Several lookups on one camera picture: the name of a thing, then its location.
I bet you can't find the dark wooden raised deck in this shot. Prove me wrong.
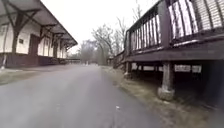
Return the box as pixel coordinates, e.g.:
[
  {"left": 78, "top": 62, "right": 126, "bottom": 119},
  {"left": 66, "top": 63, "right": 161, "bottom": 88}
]
[{"left": 111, "top": 0, "right": 224, "bottom": 109}]

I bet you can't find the grey asphalt road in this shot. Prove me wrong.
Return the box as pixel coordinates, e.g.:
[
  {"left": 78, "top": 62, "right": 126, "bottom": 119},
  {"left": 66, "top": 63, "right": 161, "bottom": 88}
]
[{"left": 0, "top": 63, "right": 168, "bottom": 128}]

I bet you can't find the row of bare trees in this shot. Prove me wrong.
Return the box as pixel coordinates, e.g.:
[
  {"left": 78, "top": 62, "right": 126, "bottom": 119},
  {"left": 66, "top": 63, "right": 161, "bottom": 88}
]
[{"left": 79, "top": 3, "right": 144, "bottom": 66}]

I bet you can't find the leaf-strewn dirt verge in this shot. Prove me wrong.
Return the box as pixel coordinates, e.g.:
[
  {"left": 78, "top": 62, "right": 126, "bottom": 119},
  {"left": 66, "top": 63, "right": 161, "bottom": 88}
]
[{"left": 100, "top": 65, "right": 224, "bottom": 128}]

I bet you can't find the white building with brown canopy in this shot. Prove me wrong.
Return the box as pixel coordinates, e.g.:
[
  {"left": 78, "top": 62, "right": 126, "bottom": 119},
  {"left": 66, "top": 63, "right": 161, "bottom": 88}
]
[{"left": 0, "top": 0, "right": 79, "bottom": 70}]

